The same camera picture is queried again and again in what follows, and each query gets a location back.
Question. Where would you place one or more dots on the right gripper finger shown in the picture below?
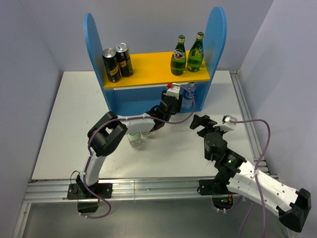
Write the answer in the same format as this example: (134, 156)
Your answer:
(210, 125)
(199, 121)

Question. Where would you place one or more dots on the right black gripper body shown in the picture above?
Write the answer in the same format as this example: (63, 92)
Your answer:
(207, 155)

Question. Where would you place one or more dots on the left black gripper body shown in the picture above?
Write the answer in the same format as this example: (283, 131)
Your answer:
(177, 106)

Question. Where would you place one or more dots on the water bottle blue label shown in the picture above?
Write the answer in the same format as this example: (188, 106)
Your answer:
(187, 101)
(192, 86)

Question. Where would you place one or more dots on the clear chang bottle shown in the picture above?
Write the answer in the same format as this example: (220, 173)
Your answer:
(146, 133)
(134, 139)

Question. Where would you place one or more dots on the green Perrier bottle red label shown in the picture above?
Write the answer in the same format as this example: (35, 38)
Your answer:
(178, 59)

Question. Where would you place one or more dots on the clear Chang bottle front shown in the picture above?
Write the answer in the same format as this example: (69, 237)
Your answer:
(134, 139)

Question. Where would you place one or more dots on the green Perrier bottle yellow label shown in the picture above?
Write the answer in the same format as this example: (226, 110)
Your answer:
(196, 54)

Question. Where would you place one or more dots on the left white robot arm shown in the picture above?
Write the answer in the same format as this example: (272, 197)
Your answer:
(105, 136)

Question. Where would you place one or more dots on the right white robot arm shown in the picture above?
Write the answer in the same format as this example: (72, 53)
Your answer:
(238, 175)

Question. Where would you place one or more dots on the blue and yellow shelf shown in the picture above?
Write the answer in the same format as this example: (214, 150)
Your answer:
(136, 94)

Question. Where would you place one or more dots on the rear black gold can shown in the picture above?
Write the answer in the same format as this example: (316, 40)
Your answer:
(124, 59)

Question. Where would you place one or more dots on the black gold can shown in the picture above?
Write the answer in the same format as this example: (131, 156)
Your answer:
(124, 59)
(111, 65)

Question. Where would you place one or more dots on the front black gold can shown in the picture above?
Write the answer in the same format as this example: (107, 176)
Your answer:
(111, 65)

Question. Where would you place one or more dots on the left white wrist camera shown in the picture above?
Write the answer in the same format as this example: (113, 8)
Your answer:
(173, 90)

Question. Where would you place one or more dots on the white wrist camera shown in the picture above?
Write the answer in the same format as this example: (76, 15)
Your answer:
(228, 124)
(173, 90)

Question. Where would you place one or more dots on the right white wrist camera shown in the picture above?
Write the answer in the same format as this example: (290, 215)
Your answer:
(228, 124)

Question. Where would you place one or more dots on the aluminium side rail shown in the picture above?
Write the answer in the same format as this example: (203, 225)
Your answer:
(249, 127)

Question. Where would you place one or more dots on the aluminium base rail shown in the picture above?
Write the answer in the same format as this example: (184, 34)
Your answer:
(122, 189)

